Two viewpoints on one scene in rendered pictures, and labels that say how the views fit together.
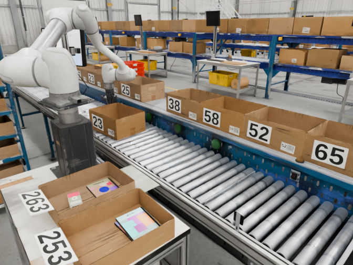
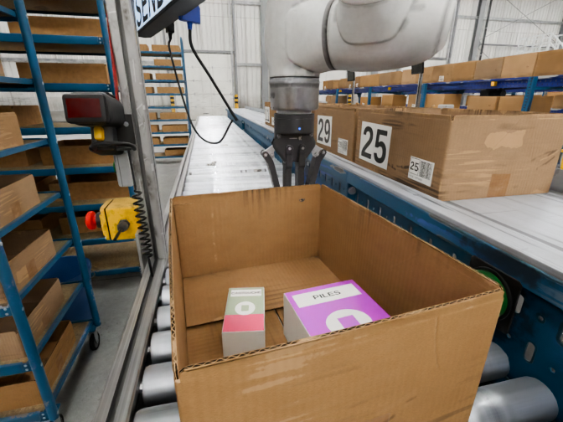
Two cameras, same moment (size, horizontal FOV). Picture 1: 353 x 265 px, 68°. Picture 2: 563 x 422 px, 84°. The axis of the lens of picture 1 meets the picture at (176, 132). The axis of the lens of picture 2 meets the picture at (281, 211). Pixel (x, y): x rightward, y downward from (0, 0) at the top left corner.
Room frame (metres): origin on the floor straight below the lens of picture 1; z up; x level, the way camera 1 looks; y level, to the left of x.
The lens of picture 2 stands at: (1.75, 0.32, 1.08)
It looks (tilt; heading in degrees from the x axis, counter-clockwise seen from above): 20 degrees down; 29
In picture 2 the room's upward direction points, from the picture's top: straight up
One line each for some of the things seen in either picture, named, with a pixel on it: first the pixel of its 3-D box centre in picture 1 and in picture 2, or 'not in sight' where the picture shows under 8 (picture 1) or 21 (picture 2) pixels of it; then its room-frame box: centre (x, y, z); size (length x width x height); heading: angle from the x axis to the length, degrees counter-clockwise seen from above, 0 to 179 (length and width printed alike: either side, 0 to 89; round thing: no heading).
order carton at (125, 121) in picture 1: (117, 119); (286, 284); (2.08, 0.50, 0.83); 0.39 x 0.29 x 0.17; 47
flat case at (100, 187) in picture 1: (105, 190); not in sight; (1.17, 0.38, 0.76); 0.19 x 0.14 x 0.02; 40
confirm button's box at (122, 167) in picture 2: not in sight; (126, 167); (2.15, 0.90, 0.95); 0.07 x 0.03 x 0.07; 42
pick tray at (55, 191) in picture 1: (88, 191); not in sight; (1.10, 0.44, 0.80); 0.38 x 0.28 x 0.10; 132
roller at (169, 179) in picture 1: (194, 168); not in sight; (1.46, -0.12, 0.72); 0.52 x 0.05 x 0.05; 132
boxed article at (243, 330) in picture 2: not in sight; (245, 320); (2.05, 0.55, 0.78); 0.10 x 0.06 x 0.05; 32
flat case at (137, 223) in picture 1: (139, 224); not in sight; (0.90, 0.16, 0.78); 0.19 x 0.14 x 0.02; 38
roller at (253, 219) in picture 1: (268, 207); not in sight; (1.08, -0.46, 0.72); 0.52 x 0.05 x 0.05; 132
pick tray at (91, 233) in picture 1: (117, 229); not in sight; (0.84, 0.24, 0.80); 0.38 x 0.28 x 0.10; 129
